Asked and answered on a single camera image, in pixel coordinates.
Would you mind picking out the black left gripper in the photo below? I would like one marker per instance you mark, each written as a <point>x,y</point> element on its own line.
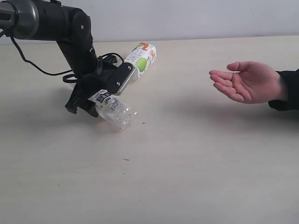
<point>91,75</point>

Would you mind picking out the white blue label bottle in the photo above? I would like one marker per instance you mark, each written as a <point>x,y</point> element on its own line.
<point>113,110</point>

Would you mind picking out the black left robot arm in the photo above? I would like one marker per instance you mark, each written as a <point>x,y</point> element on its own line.
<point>70,28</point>

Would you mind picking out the black sleeved forearm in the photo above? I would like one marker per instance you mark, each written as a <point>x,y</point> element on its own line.
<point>291,81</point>

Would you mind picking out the green apple label bottle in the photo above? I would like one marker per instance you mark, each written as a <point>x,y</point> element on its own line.
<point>141,57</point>

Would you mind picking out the person's open hand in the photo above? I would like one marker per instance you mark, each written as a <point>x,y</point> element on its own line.
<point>249,83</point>

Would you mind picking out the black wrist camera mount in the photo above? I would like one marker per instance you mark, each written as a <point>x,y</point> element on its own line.
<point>120,78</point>

